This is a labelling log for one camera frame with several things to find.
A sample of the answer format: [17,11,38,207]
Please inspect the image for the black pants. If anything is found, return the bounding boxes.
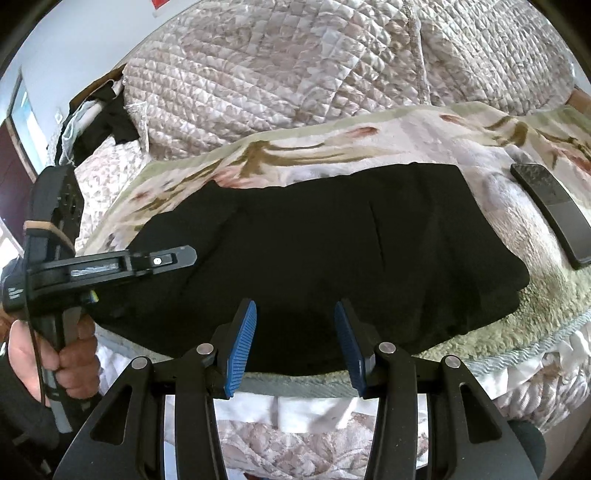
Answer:
[90,163,530,376]

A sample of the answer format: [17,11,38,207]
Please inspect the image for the left hand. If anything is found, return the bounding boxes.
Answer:
[7,315,100,401]

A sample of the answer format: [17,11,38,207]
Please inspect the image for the floral pillow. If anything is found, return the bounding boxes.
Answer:
[75,136,150,253]

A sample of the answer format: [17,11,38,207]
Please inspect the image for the brown wooden door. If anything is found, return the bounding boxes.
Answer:
[0,119,36,244]

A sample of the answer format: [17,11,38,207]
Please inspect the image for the dark clothes pile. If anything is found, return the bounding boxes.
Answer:
[53,78,139,166]

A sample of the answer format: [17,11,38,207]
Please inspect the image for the quilted floral comforter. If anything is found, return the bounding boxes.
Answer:
[123,0,575,160]

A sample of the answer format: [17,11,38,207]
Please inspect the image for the black smartphone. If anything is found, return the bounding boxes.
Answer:
[510,163,591,270]

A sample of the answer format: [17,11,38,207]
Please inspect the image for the fluffy floral fleece blanket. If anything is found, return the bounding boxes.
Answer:
[81,102,590,376]

